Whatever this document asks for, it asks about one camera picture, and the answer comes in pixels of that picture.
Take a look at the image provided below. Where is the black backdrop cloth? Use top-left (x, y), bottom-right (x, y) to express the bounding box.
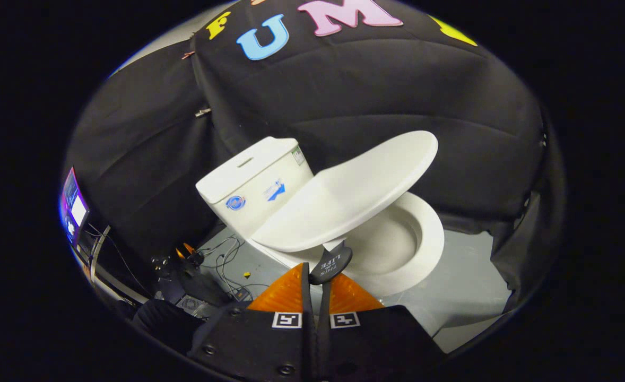
top-left (62, 0), bottom-right (566, 315)

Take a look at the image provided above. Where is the metal bar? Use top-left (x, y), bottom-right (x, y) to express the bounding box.
top-left (90, 225), bottom-right (111, 285)

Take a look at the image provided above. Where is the black floor equipment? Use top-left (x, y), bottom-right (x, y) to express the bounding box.
top-left (152, 242), bottom-right (250, 320)

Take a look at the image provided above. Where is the white toilet lid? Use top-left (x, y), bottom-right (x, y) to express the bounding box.
top-left (251, 131), bottom-right (439, 285)

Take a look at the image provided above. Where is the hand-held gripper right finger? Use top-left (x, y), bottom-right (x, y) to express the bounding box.
top-left (316, 273), bottom-right (446, 382)

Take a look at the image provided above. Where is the white toilet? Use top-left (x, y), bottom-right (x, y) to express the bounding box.
top-left (196, 137), bottom-right (445, 299)

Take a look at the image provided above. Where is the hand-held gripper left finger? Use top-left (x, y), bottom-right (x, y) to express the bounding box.
top-left (188, 263), bottom-right (316, 382)

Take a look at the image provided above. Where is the black floor cable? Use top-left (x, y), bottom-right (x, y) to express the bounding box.
top-left (200, 236), bottom-right (271, 299)

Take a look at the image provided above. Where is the lit monitor screen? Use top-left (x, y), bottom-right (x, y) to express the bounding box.
top-left (59, 167), bottom-right (90, 246)

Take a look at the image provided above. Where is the dark cloth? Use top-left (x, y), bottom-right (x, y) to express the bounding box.
top-left (131, 299), bottom-right (203, 348)

